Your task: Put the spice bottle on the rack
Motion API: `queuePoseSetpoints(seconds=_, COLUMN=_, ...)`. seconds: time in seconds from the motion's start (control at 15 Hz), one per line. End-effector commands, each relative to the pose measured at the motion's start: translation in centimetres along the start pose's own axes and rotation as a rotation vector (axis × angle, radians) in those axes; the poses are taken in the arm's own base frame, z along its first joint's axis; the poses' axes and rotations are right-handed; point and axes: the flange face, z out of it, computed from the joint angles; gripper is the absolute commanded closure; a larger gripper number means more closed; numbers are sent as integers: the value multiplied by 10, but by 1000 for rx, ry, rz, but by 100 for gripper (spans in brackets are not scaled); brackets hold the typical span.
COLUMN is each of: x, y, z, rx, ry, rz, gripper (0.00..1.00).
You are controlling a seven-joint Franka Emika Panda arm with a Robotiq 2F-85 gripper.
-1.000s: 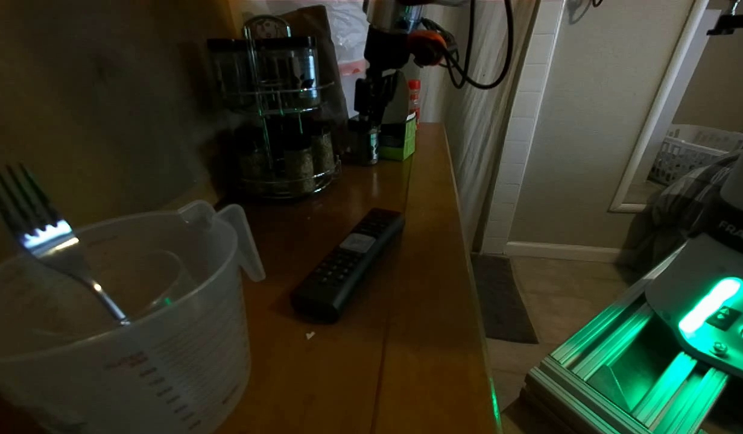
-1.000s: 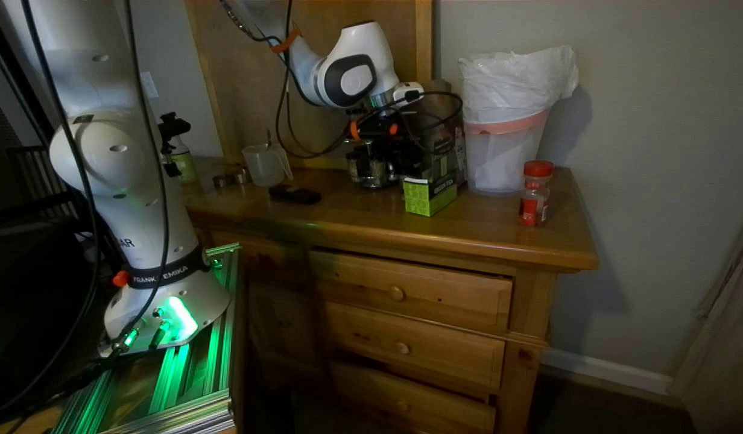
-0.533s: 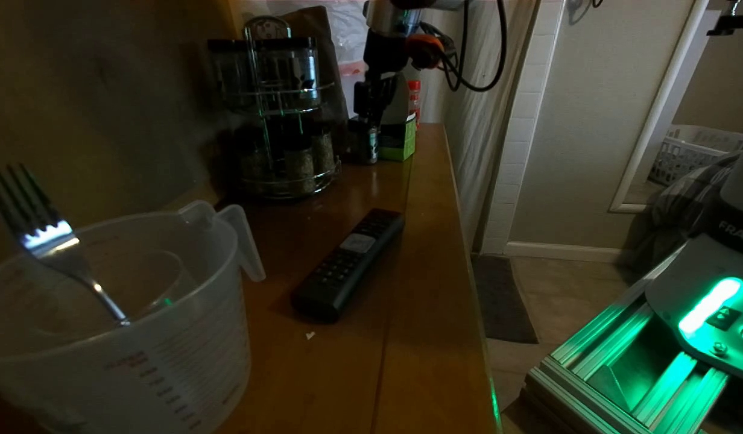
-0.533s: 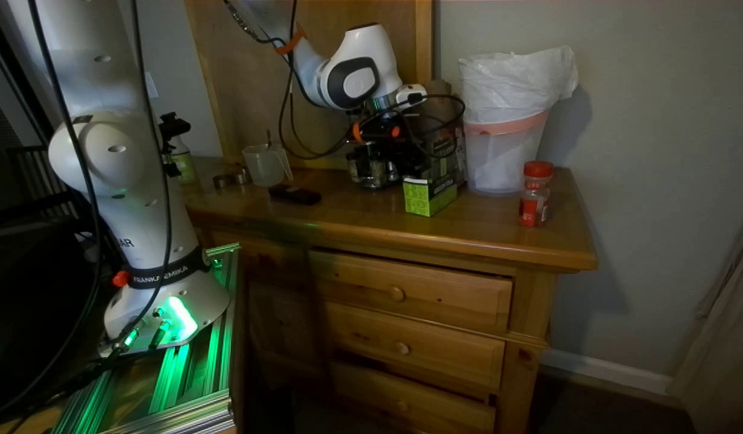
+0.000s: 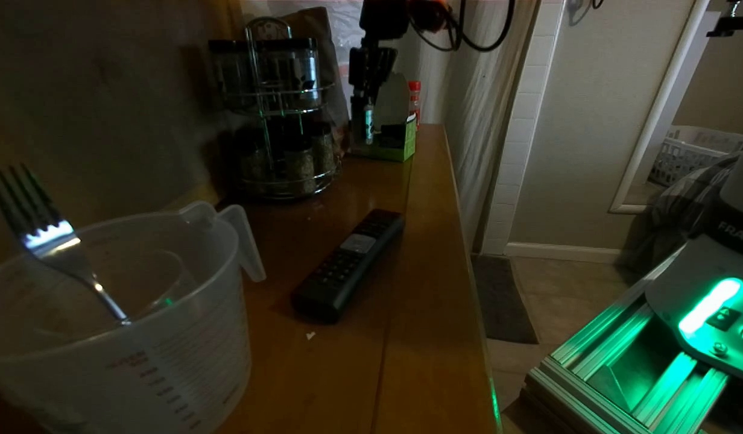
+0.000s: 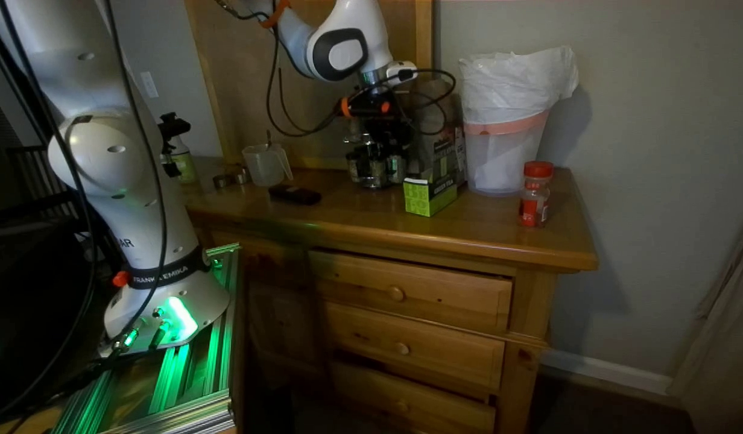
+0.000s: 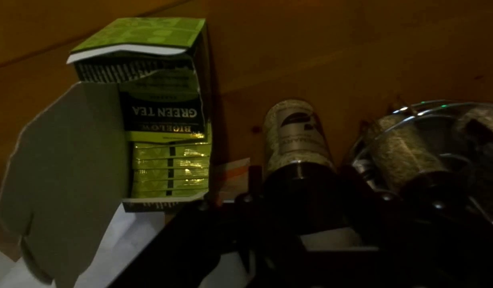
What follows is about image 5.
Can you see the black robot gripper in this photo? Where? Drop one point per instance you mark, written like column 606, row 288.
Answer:
column 384, row 18

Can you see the dark spice bottle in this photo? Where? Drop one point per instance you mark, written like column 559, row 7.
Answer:
column 367, row 124

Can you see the red-capped bottle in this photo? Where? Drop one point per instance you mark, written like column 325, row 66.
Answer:
column 414, row 97

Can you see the grey carton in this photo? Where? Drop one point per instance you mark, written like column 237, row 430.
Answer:
column 395, row 99

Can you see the green box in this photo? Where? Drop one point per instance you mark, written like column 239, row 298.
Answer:
column 401, row 140

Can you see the black remote control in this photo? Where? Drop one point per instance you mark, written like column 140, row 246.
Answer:
column 349, row 264

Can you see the dark door mat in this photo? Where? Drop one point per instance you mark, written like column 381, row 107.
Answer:
column 503, row 298

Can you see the white laundry basket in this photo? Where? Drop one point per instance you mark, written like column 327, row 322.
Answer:
column 694, row 153

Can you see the grey clothes pile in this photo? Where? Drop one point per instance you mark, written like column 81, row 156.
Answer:
column 673, row 217

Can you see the clear plastic measuring jug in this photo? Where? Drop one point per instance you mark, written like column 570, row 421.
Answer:
column 122, row 322

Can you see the silver metal fork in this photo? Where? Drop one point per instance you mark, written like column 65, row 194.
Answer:
column 47, row 236

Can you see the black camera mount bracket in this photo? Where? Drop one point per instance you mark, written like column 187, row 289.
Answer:
column 734, row 23

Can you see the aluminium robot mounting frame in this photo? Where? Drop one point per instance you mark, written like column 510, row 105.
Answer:
column 621, row 370

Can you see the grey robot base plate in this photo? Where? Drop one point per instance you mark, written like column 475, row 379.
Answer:
column 709, row 309

